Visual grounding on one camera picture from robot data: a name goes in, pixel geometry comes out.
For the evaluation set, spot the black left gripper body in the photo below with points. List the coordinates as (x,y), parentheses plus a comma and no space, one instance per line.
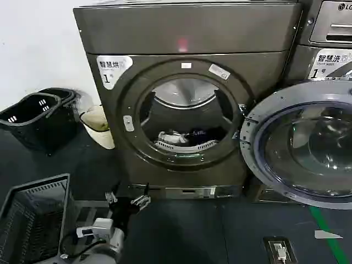
(123,211)

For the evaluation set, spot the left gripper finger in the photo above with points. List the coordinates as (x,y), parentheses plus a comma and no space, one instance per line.
(141,199)
(111,197)

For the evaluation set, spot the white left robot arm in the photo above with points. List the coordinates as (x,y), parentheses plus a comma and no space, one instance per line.
(110,242)

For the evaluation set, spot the white plastic bin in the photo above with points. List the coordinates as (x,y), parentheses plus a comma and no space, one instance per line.
(102,138)

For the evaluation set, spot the white grey garment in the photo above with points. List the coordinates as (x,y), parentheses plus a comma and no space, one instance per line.
(171,137)

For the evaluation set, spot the beige cloth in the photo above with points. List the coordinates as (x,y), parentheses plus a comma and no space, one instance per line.
(94,118)

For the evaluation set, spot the grey slatted laundry basket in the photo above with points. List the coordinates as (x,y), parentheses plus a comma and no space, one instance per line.
(33,220)

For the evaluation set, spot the dark blue garment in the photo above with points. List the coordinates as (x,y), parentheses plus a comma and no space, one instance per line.
(202,135)

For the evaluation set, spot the black plastic laundry basket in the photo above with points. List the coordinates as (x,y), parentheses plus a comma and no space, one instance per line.
(73,115)
(33,129)

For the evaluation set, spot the white number sticker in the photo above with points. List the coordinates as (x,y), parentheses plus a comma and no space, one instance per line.
(327,63)
(112,70)

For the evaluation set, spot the round glass dryer door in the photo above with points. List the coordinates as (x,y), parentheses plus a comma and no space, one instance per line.
(277,170)

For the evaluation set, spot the steel floor socket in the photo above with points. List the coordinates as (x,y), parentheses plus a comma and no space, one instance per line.
(291,248)

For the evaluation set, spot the grey dryer machine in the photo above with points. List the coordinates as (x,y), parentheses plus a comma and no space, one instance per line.
(165,35)

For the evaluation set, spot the green floor tape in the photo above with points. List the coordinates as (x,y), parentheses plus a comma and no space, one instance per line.
(319,220)

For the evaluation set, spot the white arrow floor marker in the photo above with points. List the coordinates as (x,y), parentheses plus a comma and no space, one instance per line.
(327,234)

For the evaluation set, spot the grey stacked machine with drawer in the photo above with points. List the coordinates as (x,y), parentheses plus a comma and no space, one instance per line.
(327,16)

